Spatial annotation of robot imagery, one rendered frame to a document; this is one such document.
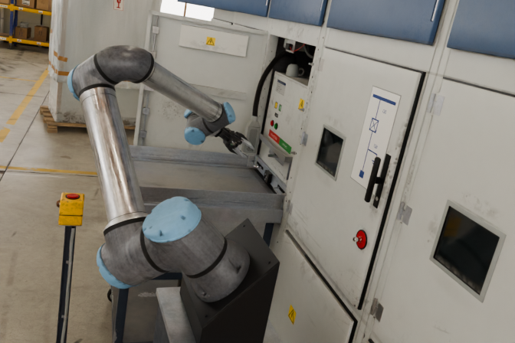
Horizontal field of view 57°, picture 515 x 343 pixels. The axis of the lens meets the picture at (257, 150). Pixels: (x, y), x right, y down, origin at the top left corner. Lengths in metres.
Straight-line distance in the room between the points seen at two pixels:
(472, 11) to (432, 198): 0.45
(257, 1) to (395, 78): 1.35
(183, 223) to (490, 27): 0.86
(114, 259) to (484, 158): 0.97
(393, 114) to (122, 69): 0.84
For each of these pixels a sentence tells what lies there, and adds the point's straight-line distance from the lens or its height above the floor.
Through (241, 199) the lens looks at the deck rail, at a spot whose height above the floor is 0.88.
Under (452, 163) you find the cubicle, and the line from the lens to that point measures 1.21.
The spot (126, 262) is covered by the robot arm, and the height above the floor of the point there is 0.94.
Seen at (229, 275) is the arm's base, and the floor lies 0.96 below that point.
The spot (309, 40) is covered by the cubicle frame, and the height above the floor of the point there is 1.59.
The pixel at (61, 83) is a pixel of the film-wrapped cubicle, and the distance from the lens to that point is 5.82.
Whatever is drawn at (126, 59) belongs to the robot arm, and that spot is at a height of 1.44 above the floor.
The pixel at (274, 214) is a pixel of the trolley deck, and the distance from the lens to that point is 2.10.
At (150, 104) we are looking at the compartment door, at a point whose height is 1.09.
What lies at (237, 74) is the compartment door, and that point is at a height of 1.33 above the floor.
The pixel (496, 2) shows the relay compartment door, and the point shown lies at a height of 1.76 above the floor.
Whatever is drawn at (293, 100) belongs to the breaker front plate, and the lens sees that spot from 2.22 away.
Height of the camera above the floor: 1.63
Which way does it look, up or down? 15 degrees down
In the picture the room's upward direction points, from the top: 11 degrees clockwise
